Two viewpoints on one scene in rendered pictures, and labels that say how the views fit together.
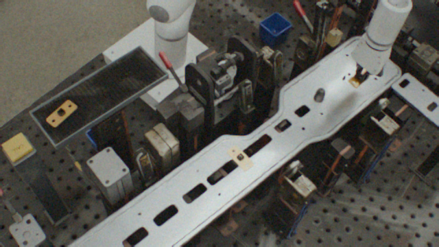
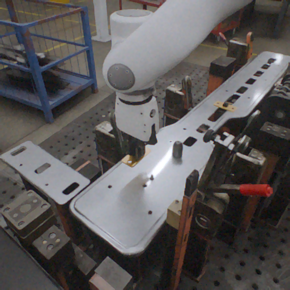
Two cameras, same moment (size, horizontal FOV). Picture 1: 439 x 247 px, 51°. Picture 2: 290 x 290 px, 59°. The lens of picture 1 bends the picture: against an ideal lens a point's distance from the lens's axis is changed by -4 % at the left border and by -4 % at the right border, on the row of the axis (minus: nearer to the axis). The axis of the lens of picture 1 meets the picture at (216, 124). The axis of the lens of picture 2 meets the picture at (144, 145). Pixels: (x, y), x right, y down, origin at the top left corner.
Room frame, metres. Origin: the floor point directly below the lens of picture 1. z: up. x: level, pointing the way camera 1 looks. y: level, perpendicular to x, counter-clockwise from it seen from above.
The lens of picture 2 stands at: (1.45, -0.48, 1.50)
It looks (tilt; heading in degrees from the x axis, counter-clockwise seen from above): 40 degrees down; 173
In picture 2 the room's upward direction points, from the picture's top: straight up
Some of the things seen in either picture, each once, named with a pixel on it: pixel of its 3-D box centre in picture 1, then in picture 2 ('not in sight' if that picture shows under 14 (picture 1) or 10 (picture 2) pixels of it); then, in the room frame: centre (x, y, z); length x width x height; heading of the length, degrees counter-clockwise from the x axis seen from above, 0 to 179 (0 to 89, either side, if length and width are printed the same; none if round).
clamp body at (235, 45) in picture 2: not in sight; (233, 72); (0.11, 0.20, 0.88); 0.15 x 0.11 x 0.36; 46
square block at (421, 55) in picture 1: (407, 84); (46, 250); (1.10, -0.69, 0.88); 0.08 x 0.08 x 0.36; 46
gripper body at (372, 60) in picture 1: (372, 51); (135, 112); (0.96, -0.44, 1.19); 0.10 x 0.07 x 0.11; 46
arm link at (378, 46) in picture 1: (378, 36); (136, 88); (0.96, -0.44, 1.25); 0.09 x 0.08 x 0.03; 46
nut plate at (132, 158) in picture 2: (360, 77); (136, 154); (0.96, -0.44, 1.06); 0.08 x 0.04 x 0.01; 136
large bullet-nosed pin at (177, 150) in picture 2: (319, 95); (177, 149); (0.90, -0.32, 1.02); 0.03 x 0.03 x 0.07
